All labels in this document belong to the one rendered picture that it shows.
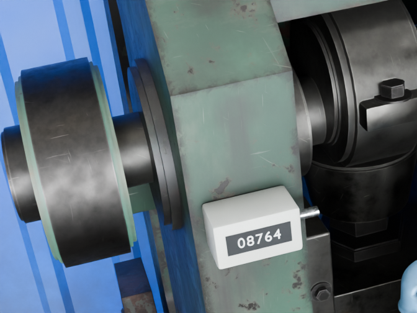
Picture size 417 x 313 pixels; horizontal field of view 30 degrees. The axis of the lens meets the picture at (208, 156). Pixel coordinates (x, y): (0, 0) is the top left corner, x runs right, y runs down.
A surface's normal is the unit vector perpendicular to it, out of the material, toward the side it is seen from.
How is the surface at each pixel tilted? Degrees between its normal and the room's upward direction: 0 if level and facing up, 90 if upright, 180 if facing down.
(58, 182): 71
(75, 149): 56
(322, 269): 90
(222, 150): 90
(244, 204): 0
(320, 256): 90
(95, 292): 90
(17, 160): 51
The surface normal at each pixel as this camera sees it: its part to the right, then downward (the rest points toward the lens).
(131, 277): -0.18, -0.95
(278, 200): -0.13, -0.87
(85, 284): 0.23, 0.43
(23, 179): 0.18, 0.15
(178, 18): 0.07, -0.32
